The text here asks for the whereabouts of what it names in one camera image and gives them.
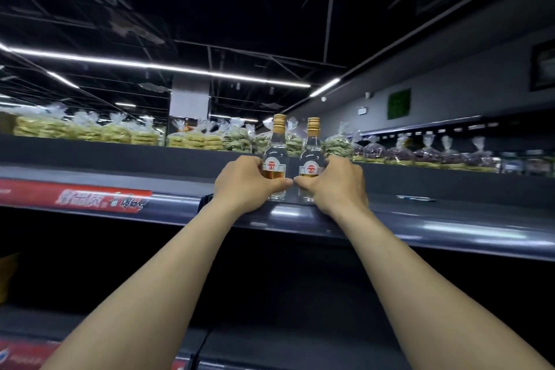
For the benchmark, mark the person's left hand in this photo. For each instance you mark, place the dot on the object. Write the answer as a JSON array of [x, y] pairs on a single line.
[[243, 185]]

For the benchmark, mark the person's right hand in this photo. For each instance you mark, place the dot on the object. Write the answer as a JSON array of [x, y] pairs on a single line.
[[340, 190]]

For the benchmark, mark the person's right thumb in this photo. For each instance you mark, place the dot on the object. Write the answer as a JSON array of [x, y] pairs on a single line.
[[307, 184]]

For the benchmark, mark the person's left thumb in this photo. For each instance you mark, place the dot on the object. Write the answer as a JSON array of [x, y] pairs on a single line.
[[277, 185]]

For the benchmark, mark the clear bottle with gold cap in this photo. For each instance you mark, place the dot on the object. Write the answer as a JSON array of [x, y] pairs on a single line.
[[276, 148], [312, 153]]

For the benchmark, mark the person's right forearm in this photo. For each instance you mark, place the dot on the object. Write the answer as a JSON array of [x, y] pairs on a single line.
[[416, 291]]

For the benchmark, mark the person's left forearm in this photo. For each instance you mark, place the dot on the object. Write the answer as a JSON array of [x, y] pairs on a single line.
[[151, 291]]

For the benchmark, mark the short ceiling light strip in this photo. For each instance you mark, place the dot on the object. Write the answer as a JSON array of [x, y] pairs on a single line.
[[325, 87]]

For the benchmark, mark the white shelf price tag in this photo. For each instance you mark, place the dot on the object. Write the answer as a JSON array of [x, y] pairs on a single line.
[[414, 198]]

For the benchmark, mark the row of purple noodle bags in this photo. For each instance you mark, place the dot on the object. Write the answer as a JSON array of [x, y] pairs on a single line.
[[425, 156]]

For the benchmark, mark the white pillar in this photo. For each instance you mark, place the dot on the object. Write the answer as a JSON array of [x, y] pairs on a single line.
[[189, 98]]

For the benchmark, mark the dark grey store shelf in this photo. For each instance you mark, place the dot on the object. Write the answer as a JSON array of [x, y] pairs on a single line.
[[433, 218]]

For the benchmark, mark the dark grey lower shelf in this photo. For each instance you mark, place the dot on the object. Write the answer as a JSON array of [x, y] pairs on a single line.
[[282, 348]]

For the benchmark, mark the long ceiling light strip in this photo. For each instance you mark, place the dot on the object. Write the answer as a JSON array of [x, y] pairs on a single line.
[[151, 66]]

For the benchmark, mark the row of yellow noodle bags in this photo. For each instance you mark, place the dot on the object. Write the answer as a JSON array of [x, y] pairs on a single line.
[[108, 133]]

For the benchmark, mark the red shelf edge banner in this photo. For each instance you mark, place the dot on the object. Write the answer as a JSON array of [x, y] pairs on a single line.
[[73, 197]]

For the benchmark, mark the red lower shelf banner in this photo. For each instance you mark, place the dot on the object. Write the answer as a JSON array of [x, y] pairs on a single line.
[[21, 354]]

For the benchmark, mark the green wall sign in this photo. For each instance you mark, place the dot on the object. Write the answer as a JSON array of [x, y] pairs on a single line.
[[399, 104]]

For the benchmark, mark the dark wall shelving unit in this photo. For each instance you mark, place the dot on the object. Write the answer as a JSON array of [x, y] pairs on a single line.
[[498, 135]]

